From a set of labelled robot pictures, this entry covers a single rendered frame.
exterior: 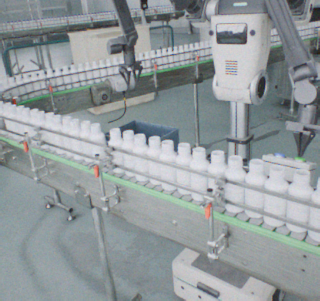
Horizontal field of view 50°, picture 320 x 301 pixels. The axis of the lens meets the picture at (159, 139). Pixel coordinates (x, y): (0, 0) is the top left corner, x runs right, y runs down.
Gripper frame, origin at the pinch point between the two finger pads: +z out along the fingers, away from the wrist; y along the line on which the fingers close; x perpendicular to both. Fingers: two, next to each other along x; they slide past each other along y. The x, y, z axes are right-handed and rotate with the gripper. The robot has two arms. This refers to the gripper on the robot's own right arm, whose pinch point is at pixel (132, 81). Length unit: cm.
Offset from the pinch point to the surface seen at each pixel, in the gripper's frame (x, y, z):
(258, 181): 86, 42, 9
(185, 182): 62, 43, 16
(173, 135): 15.3, -10.4, 29.2
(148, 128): -5.8, -13.8, 30.8
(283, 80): -60, -349, 88
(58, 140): -2.5, 45.0, 14.7
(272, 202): 91, 43, 13
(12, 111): -38, 44, 8
